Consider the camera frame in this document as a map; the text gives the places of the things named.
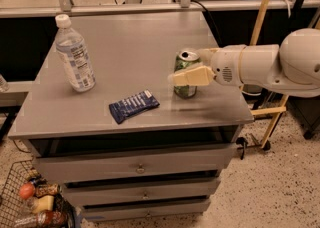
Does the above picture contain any green soda can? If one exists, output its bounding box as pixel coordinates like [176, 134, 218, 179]
[173, 49, 202, 99]

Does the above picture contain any grey drawer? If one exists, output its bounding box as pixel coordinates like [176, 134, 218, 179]
[33, 144, 236, 183]
[82, 198, 210, 222]
[63, 177, 220, 207]

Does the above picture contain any yellow wooden frame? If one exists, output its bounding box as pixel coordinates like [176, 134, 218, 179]
[250, 0, 289, 150]

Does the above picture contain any grey drawer cabinet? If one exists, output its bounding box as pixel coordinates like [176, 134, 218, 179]
[9, 12, 251, 221]

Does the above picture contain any blue snack bar wrapper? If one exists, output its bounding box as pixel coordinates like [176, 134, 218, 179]
[109, 90, 160, 124]

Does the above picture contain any top grey drawer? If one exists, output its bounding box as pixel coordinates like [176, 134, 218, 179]
[33, 144, 236, 183]

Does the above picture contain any bottom grey drawer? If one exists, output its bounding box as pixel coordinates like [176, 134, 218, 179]
[82, 198, 210, 222]

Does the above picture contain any middle grey drawer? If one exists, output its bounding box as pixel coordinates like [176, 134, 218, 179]
[63, 177, 220, 207]

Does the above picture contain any orange ball in basket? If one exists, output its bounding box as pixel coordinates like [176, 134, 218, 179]
[19, 183, 35, 200]

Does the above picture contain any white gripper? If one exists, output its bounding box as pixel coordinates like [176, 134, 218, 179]
[168, 45, 245, 86]

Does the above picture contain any black cable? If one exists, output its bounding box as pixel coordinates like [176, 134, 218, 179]
[190, 0, 225, 48]

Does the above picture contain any black wire basket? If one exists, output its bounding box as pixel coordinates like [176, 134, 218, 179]
[0, 160, 76, 228]

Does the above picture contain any red bottle in basket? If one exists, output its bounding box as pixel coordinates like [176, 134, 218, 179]
[14, 210, 68, 228]

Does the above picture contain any yellow bottle in basket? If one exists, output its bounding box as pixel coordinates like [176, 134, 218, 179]
[26, 195, 54, 214]

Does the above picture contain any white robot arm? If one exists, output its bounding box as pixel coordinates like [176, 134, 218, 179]
[169, 28, 320, 98]

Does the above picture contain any clear plastic water bottle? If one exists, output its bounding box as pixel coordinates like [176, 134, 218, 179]
[55, 14, 96, 92]

